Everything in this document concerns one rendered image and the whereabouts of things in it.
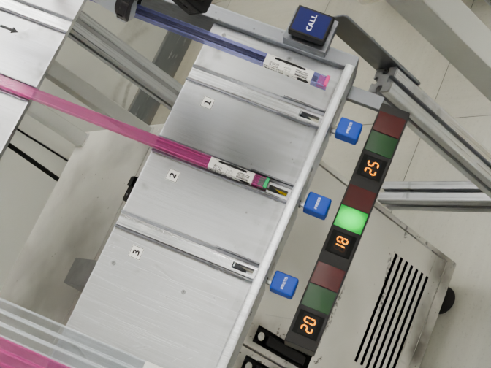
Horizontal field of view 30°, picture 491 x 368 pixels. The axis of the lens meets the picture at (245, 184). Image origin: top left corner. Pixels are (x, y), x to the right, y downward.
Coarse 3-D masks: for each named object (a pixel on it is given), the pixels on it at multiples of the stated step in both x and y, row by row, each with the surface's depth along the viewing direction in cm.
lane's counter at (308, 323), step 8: (304, 312) 112; (296, 320) 111; (304, 320) 111; (312, 320) 111; (320, 320) 111; (296, 328) 111; (304, 328) 111; (312, 328) 111; (320, 328) 111; (304, 336) 111; (312, 336) 111
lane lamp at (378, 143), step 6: (372, 132) 119; (372, 138) 119; (378, 138) 119; (384, 138) 119; (390, 138) 119; (366, 144) 119; (372, 144) 119; (378, 144) 119; (384, 144) 119; (390, 144) 119; (396, 144) 119; (372, 150) 118; (378, 150) 118; (384, 150) 118; (390, 150) 118; (384, 156) 118; (390, 156) 118
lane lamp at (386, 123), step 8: (384, 112) 120; (376, 120) 120; (384, 120) 120; (392, 120) 120; (400, 120) 120; (376, 128) 119; (384, 128) 119; (392, 128) 119; (400, 128) 119; (392, 136) 119
